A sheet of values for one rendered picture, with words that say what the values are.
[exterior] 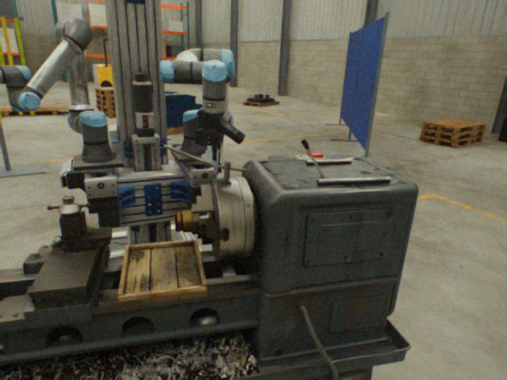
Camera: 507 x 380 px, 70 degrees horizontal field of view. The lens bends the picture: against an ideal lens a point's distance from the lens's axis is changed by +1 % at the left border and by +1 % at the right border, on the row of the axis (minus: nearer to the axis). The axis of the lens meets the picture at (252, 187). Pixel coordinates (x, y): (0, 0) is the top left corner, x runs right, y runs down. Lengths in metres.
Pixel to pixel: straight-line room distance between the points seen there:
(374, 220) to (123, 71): 1.42
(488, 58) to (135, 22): 10.60
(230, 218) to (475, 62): 11.09
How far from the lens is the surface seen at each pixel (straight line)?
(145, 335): 1.47
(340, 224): 1.33
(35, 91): 1.82
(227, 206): 1.26
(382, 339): 1.76
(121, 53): 2.05
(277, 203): 1.19
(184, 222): 1.35
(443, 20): 12.74
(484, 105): 11.83
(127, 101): 2.07
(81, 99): 2.01
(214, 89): 1.17
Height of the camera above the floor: 1.67
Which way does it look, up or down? 20 degrees down
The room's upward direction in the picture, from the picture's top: 2 degrees clockwise
